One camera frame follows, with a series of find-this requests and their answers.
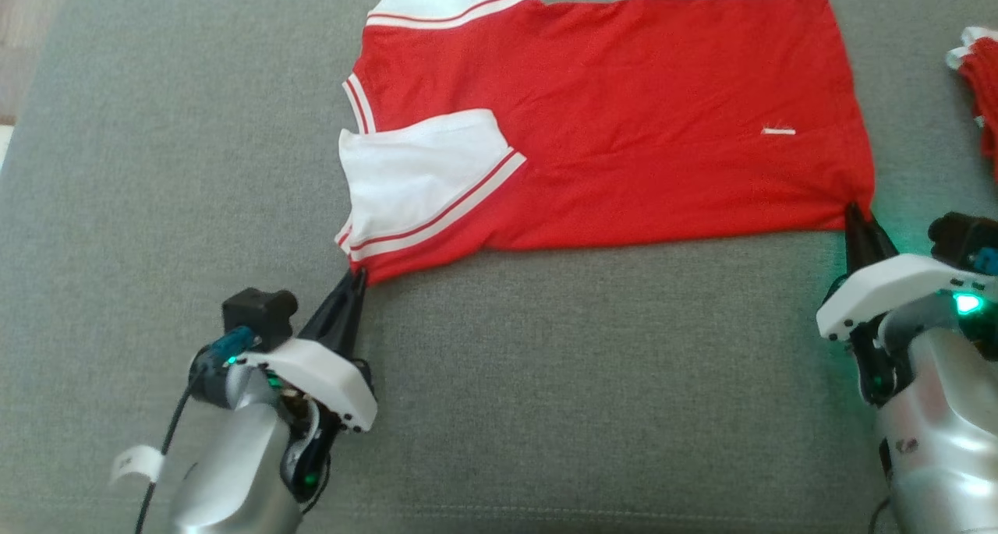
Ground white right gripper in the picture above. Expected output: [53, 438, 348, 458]
[816, 201, 998, 343]

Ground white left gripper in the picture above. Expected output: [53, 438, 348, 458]
[232, 268, 380, 435]

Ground red shorts with white panel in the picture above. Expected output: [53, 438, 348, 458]
[946, 25, 998, 182]

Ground red and white jersey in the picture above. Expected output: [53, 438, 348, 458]
[335, 0, 876, 287]

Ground left cable with teal plug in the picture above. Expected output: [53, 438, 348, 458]
[134, 325, 261, 534]

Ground white cable label tag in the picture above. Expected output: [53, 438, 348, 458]
[109, 444, 167, 486]

